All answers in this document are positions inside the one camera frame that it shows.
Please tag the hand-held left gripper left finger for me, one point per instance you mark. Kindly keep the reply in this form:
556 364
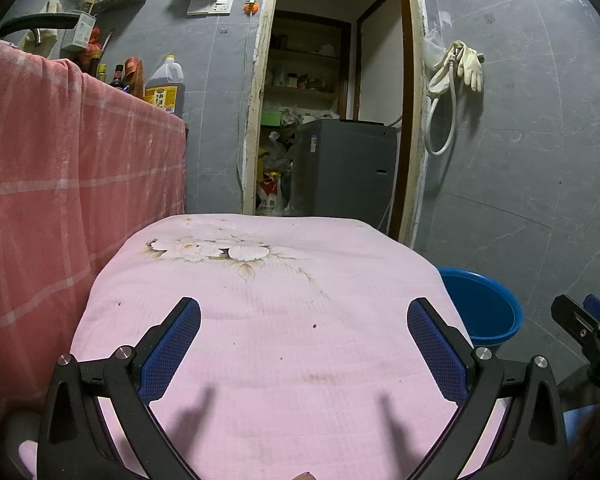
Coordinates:
172 350

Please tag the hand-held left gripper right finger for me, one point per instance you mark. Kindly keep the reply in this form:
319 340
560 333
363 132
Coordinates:
435 350

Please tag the blue plastic basin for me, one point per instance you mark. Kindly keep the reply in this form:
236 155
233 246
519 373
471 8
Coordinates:
485 305

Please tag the pink floral blanket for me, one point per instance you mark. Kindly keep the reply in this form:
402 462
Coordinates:
290 340

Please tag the white red rice bag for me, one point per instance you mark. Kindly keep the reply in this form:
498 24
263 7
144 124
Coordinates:
269 197

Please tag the grey washing machine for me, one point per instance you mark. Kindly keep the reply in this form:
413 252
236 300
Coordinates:
350 175

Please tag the pink plaid towel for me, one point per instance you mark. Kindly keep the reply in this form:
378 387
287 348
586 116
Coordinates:
55 185

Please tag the pile of bags and boxes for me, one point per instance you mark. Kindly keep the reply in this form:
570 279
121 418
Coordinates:
277 145

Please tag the large cooking oil bottle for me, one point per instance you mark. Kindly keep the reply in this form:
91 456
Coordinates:
166 90

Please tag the cream rubber gloves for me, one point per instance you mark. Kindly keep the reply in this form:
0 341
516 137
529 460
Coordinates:
467 67

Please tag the storage shelf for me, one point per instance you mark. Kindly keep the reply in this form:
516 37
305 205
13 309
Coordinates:
300 91

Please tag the white utensil holder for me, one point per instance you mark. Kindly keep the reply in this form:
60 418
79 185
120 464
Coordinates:
80 30

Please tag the beige rag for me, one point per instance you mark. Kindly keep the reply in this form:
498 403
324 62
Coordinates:
45 35

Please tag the wooden door frame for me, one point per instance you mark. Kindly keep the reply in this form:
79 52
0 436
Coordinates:
255 110

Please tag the wall socket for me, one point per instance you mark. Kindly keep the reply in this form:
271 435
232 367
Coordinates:
211 6

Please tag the orange wall hook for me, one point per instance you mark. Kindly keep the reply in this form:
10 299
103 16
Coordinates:
251 6

